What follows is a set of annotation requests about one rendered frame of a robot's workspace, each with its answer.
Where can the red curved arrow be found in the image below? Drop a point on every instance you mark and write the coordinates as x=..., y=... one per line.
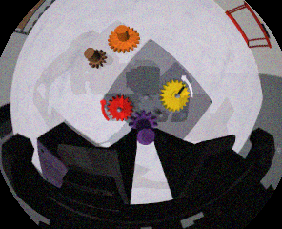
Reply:
x=103, y=101

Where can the red gear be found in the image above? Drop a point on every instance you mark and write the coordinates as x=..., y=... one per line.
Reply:
x=119, y=102

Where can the small brown gear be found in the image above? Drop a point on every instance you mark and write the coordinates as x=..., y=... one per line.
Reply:
x=95, y=57

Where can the purple gear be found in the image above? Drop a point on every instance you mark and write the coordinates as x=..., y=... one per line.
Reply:
x=143, y=123

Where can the yellow gear with black stripe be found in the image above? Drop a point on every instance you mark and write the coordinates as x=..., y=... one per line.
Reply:
x=170, y=91

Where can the orange gear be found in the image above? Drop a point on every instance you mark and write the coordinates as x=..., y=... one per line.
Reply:
x=123, y=39

